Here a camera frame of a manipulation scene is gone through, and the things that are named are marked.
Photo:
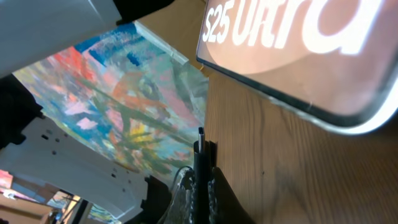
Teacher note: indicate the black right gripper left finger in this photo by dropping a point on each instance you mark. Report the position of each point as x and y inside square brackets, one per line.
[180, 209]

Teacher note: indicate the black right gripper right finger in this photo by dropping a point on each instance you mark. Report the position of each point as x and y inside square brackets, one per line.
[224, 207]

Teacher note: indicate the colourful abstract painting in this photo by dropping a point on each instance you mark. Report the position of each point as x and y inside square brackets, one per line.
[110, 119]

